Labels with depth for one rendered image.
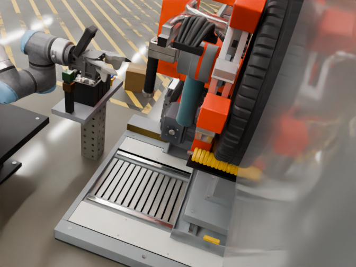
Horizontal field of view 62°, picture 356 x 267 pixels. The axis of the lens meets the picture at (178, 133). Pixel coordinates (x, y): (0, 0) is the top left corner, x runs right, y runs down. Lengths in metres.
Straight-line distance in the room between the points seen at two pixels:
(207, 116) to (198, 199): 0.69
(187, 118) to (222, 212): 0.46
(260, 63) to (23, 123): 1.21
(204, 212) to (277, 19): 0.89
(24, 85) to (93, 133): 0.67
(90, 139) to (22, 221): 0.53
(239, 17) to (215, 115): 0.27
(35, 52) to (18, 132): 0.55
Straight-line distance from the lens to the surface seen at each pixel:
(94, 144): 1.77
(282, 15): 0.88
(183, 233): 1.40
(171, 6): 1.57
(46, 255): 1.51
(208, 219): 1.39
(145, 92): 1.04
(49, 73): 1.20
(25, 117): 1.69
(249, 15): 0.84
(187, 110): 1.34
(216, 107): 0.82
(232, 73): 0.85
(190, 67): 1.08
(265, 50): 0.82
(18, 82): 1.14
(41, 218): 1.61
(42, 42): 1.15
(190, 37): 0.90
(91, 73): 1.09
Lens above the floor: 1.31
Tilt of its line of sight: 38 degrees down
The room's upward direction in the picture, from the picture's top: 14 degrees clockwise
